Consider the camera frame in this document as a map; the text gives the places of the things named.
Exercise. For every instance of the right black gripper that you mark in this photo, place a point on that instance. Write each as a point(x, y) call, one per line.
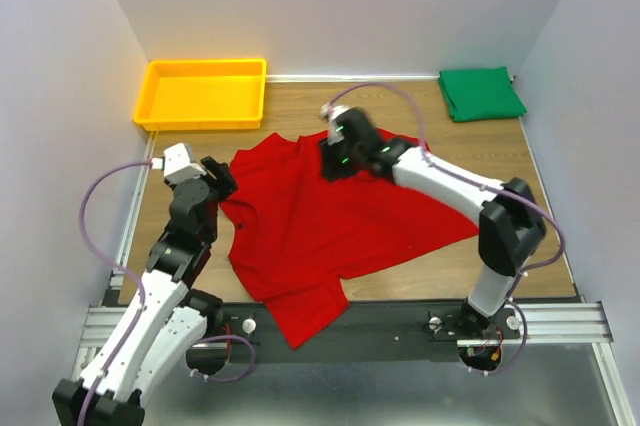
point(327, 149)

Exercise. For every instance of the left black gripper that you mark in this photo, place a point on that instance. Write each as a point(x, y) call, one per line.
point(227, 184)

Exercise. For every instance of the red t shirt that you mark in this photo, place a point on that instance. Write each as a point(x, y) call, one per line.
point(298, 235)

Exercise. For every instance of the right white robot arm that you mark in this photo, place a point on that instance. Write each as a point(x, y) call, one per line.
point(509, 221)

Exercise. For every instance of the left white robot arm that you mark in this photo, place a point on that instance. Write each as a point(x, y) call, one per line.
point(166, 315)

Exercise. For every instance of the yellow plastic tray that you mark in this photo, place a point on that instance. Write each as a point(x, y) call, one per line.
point(202, 95)

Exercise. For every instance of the folded green t shirt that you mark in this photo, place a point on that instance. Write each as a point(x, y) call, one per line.
point(480, 94)

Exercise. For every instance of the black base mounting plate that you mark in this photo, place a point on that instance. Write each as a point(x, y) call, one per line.
point(368, 331)

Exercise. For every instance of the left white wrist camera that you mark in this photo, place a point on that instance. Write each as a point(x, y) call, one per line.
point(178, 164)

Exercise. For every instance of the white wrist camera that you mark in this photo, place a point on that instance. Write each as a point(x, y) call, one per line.
point(178, 164)
point(329, 112)

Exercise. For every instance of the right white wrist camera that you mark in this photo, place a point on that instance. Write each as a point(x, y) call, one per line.
point(329, 112)

